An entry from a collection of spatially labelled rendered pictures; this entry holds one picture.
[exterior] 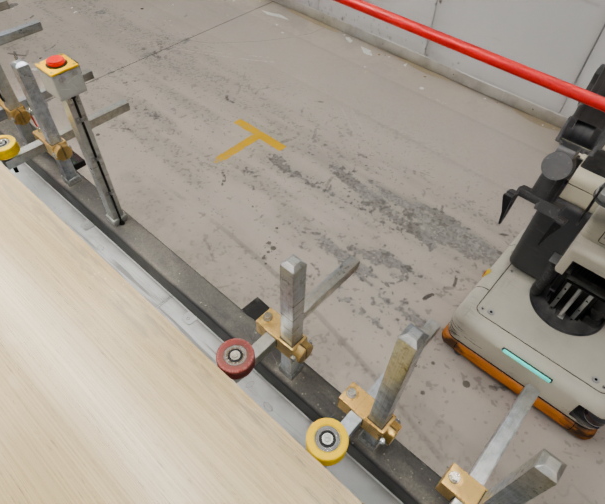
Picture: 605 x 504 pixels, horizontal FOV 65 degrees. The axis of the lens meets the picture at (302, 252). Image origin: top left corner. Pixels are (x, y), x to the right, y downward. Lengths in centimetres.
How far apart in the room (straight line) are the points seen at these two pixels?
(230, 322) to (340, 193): 149
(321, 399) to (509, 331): 95
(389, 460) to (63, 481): 65
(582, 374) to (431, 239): 95
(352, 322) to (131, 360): 126
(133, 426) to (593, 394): 150
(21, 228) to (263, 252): 125
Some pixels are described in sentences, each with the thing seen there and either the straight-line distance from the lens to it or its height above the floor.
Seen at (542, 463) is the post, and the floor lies 111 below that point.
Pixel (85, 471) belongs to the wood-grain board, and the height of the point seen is 90.
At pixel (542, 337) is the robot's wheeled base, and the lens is 199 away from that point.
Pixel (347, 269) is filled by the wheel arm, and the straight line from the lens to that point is 122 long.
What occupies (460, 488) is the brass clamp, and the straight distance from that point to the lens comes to 105.
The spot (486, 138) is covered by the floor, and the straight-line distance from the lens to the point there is 325.
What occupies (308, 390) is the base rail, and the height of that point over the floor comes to 70.
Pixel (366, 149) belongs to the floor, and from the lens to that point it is 295.
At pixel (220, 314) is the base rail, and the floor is 70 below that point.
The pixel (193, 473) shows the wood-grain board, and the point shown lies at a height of 90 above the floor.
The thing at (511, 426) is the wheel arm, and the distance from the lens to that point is 114.
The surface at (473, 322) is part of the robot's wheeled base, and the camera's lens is 193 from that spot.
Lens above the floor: 181
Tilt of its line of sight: 51 degrees down
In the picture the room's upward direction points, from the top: 3 degrees clockwise
